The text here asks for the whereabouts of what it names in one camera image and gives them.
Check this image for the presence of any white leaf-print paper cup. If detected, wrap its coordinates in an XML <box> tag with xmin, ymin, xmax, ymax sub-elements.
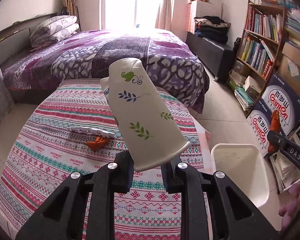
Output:
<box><xmin>100</xmin><ymin>57</ymin><xmax>191</xmax><ymax>172</ymax></box>

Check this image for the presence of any white plastic trash bin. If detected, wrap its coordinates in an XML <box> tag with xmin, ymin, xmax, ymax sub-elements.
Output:
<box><xmin>211</xmin><ymin>143</ymin><xmax>270</xmax><ymax>208</ymax></box>

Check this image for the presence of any lower Ganten water carton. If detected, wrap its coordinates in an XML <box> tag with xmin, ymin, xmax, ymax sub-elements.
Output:
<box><xmin>247</xmin><ymin>99</ymin><xmax>273</xmax><ymax>157</ymax></box>

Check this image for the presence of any ganten water carton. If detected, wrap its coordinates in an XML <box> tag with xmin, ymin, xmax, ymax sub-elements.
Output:
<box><xmin>261</xmin><ymin>74</ymin><xmax>300</xmax><ymax>136</ymax></box>
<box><xmin>247</xmin><ymin>99</ymin><xmax>273</xmax><ymax>157</ymax></box>

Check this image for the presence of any upper Ganten water carton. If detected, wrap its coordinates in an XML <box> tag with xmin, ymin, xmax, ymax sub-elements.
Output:
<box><xmin>261</xmin><ymin>74</ymin><xmax>300</xmax><ymax>136</ymax></box>

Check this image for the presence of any patterned striped tablecloth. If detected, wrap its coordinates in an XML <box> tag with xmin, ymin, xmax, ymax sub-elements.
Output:
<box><xmin>0</xmin><ymin>78</ymin><xmax>212</xmax><ymax>240</ymax></box>

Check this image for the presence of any brown cardboard box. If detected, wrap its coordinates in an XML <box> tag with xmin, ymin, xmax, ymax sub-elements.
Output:
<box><xmin>278</xmin><ymin>42</ymin><xmax>300</xmax><ymax>97</ymax></box>

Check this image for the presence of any purple patterned bed quilt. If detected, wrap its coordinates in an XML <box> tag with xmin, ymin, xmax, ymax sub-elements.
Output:
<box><xmin>3</xmin><ymin>29</ymin><xmax>210</xmax><ymax>113</ymax></box>

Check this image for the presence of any dark storage bench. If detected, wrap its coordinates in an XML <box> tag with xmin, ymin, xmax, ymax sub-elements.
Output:
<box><xmin>186</xmin><ymin>32</ymin><xmax>235</xmax><ymax>83</ymax></box>

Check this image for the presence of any wooden bookshelf with books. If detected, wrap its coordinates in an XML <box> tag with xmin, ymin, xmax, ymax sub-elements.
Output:
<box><xmin>235</xmin><ymin>0</ymin><xmax>286</xmax><ymax>103</ymax></box>

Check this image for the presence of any folded clothes pile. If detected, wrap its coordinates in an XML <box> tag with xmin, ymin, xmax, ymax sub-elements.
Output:
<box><xmin>194</xmin><ymin>16</ymin><xmax>231</xmax><ymax>44</ymax></box>

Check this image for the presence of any folded pillows stack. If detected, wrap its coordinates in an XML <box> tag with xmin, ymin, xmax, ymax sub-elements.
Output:
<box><xmin>30</xmin><ymin>15</ymin><xmax>79</xmax><ymax>49</ymax></box>

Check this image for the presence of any window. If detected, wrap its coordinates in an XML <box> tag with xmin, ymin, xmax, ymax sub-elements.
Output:
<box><xmin>100</xmin><ymin>0</ymin><xmax>173</xmax><ymax>30</ymax></box>

